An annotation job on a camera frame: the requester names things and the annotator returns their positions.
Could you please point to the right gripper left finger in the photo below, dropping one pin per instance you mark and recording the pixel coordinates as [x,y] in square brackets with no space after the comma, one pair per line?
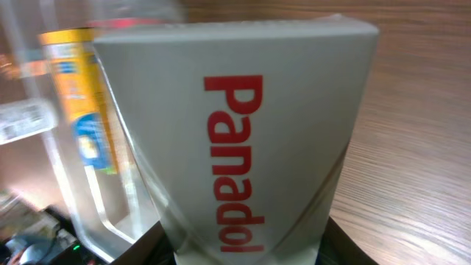
[153,248]

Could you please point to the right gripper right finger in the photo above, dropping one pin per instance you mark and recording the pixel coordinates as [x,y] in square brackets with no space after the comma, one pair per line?
[337,248]

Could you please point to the white Panadol box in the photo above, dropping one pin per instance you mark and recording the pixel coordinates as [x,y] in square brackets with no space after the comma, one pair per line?
[240,129]

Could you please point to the yellow Woods medicine box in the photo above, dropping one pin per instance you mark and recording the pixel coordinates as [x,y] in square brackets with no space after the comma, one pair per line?
[75,72]

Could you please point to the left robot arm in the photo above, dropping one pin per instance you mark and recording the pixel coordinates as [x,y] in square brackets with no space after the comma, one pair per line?
[39,237]

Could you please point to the clear plastic container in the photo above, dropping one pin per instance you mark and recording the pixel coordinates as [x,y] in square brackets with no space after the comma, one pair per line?
[108,212]

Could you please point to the white spray bottle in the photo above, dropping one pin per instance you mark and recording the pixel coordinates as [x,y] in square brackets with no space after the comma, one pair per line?
[25,118]

